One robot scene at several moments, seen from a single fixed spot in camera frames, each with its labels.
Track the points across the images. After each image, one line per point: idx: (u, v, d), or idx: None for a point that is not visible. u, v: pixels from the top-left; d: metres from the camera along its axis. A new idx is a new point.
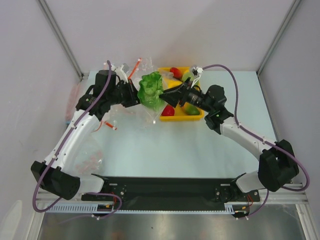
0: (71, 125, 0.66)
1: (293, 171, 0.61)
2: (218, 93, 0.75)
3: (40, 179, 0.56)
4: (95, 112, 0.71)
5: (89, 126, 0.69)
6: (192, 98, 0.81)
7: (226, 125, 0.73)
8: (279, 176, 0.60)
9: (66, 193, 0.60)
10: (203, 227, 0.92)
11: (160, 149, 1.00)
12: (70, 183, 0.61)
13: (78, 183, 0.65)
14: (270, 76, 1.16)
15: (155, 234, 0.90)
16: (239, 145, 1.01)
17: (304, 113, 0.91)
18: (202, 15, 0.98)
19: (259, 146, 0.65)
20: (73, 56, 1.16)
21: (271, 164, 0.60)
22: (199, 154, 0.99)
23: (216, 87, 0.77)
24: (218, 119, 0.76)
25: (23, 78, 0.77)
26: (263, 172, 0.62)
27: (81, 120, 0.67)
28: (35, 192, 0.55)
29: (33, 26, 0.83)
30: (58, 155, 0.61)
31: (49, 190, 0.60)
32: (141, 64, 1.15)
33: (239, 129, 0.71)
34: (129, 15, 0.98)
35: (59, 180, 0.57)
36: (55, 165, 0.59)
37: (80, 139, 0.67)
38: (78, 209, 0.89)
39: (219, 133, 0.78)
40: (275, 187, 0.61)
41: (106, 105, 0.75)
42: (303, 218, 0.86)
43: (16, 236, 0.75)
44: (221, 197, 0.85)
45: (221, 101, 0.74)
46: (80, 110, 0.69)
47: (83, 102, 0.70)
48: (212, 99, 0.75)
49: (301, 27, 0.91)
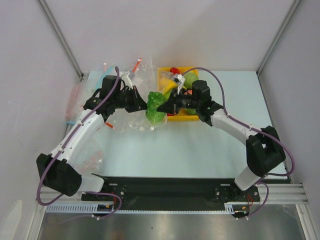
0: (79, 122, 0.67)
1: (279, 156, 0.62)
2: (202, 85, 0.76)
3: (44, 171, 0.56)
4: (102, 112, 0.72)
5: (95, 124, 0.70)
6: (182, 103, 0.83)
7: (216, 116, 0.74)
8: (266, 161, 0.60)
9: (68, 189, 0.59)
10: (202, 227, 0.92)
11: (160, 148, 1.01)
12: (73, 178, 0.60)
13: (79, 180, 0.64)
14: (271, 75, 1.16)
15: (155, 234, 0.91)
16: (238, 144, 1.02)
17: (304, 113, 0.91)
18: (202, 15, 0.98)
19: (246, 133, 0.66)
20: (73, 56, 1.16)
21: (258, 149, 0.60)
22: (199, 153, 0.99)
23: (199, 80, 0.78)
24: (209, 111, 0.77)
25: (23, 78, 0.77)
26: (250, 158, 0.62)
27: (88, 118, 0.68)
28: (40, 184, 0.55)
29: (33, 26, 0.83)
30: (65, 149, 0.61)
31: (51, 186, 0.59)
32: (141, 64, 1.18)
33: (227, 119, 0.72)
34: (129, 15, 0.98)
35: (63, 172, 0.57)
36: (61, 157, 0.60)
37: (86, 135, 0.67)
38: (78, 209, 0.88)
39: (210, 124, 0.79)
40: (262, 173, 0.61)
41: (112, 108, 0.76)
42: (303, 219, 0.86)
43: (16, 236, 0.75)
44: (221, 197, 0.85)
45: (205, 90, 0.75)
46: (87, 110, 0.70)
47: (90, 103, 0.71)
48: (197, 90, 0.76)
49: (302, 27, 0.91)
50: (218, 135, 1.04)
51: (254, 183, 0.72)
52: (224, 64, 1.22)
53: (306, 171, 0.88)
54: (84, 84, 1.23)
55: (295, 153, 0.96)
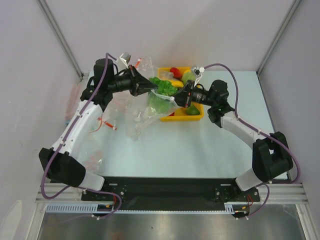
0: (77, 114, 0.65)
1: (286, 164, 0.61)
2: (222, 88, 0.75)
3: (48, 164, 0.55)
4: (99, 102, 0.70)
5: (94, 116, 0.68)
6: (197, 97, 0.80)
7: (226, 118, 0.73)
8: (272, 166, 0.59)
9: (73, 180, 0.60)
10: (203, 227, 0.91)
11: (160, 149, 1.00)
12: (77, 169, 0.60)
13: (83, 172, 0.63)
14: (271, 76, 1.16)
15: (155, 234, 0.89)
16: (237, 143, 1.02)
17: (303, 114, 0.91)
18: (203, 15, 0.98)
19: (253, 136, 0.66)
20: (73, 56, 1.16)
21: (263, 154, 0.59)
22: (200, 153, 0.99)
23: (219, 82, 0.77)
24: (219, 112, 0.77)
25: (23, 78, 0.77)
26: (256, 162, 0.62)
27: (86, 109, 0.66)
28: (44, 176, 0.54)
29: (33, 25, 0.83)
30: (66, 141, 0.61)
31: (56, 179, 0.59)
32: (141, 64, 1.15)
33: (237, 122, 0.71)
34: (129, 15, 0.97)
35: (68, 164, 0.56)
36: (63, 150, 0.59)
37: (86, 128, 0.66)
38: (78, 209, 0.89)
39: (220, 126, 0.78)
40: (266, 179, 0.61)
41: (109, 96, 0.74)
42: (303, 219, 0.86)
43: (16, 236, 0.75)
44: (221, 197, 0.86)
45: (224, 94, 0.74)
46: (84, 101, 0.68)
47: (87, 94, 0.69)
48: (215, 93, 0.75)
49: (301, 29, 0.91)
50: (220, 134, 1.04)
51: (255, 185, 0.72)
52: (224, 64, 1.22)
53: (305, 172, 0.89)
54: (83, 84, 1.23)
55: (294, 153, 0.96)
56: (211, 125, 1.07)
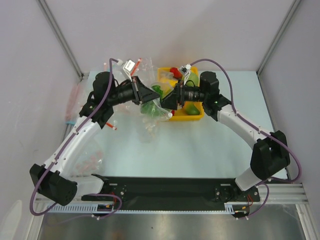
0: (73, 131, 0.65)
1: (284, 161, 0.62)
2: (211, 77, 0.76)
3: (38, 182, 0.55)
4: (98, 119, 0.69)
5: (90, 133, 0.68)
6: (189, 95, 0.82)
7: (223, 112, 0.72)
8: (270, 165, 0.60)
9: (61, 199, 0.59)
10: (203, 227, 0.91)
11: (160, 151, 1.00)
12: (67, 189, 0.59)
13: (74, 189, 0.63)
14: (271, 76, 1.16)
15: (155, 234, 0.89)
16: (237, 145, 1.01)
17: (304, 114, 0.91)
18: (203, 15, 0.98)
19: (254, 135, 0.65)
20: (73, 56, 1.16)
21: (265, 154, 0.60)
22: (200, 155, 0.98)
23: (207, 73, 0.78)
24: (216, 106, 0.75)
25: (23, 78, 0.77)
26: (255, 160, 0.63)
27: (83, 126, 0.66)
28: (33, 194, 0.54)
29: (32, 25, 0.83)
30: (58, 160, 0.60)
31: (45, 194, 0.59)
32: (141, 64, 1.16)
33: (235, 117, 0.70)
34: (129, 15, 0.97)
35: (56, 184, 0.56)
36: (54, 169, 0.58)
37: (81, 145, 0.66)
38: (78, 209, 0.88)
39: (216, 119, 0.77)
40: (265, 176, 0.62)
41: (109, 112, 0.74)
42: (303, 219, 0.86)
43: (16, 236, 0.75)
44: (221, 197, 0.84)
45: (214, 82, 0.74)
46: (83, 117, 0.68)
47: (86, 110, 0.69)
48: (205, 82, 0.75)
49: (301, 28, 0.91)
50: (220, 136, 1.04)
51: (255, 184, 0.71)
52: (224, 64, 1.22)
53: (305, 172, 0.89)
54: (83, 84, 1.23)
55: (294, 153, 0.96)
56: (211, 125, 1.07)
